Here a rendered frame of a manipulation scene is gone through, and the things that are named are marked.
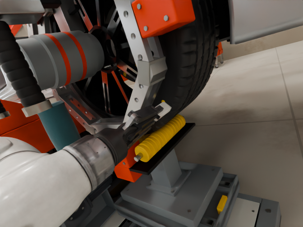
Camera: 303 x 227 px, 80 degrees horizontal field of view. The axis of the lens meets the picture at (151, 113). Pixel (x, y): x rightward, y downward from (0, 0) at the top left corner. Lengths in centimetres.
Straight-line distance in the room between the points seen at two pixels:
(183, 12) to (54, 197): 36
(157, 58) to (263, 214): 74
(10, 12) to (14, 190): 26
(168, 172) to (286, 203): 55
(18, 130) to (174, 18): 81
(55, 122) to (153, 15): 44
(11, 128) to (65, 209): 72
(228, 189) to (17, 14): 86
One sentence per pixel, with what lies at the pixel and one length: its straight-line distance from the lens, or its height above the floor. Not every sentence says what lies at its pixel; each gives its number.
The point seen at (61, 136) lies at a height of 63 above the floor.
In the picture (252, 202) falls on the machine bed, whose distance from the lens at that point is 96.
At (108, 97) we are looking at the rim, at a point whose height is 69.
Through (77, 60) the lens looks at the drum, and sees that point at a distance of 54.
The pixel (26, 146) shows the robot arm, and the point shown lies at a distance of 42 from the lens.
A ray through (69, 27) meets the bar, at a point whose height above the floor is 93.
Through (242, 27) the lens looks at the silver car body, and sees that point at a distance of 47.
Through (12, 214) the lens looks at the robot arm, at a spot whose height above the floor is 66.
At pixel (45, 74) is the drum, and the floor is 82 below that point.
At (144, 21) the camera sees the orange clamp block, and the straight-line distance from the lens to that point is 39.
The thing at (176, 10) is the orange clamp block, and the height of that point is 84.
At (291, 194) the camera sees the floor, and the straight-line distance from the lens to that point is 112.
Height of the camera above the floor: 77
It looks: 16 degrees down
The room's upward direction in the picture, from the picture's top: 19 degrees counter-clockwise
